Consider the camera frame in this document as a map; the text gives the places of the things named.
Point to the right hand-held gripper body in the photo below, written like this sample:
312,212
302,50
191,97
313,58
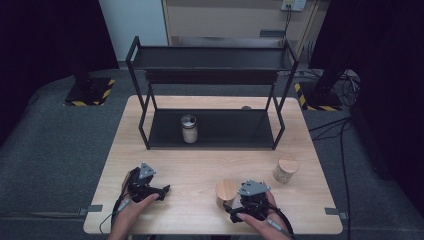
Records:
255,203

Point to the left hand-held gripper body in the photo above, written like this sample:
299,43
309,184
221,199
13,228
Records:
140,186

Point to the wooden cup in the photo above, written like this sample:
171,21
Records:
226,190

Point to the wooden lid jar pale grains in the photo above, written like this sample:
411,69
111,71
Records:
287,165

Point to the glass shaker jar metal lid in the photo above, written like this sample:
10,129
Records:
189,130

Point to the black metal two-tier rack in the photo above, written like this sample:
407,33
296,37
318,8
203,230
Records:
233,128

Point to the person's right hand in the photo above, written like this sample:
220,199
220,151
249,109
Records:
270,225

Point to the person's left hand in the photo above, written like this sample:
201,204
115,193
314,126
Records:
128,215

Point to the black stand with striped base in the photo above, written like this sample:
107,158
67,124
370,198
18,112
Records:
86,93
325,98

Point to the beige cabinet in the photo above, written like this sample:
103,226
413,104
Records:
226,20

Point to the dark curtain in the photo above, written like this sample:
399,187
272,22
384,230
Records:
40,33
393,66

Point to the grey table edge bracket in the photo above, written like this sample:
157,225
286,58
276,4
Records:
90,209
333,211

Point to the white wall socket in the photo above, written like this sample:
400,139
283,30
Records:
298,4

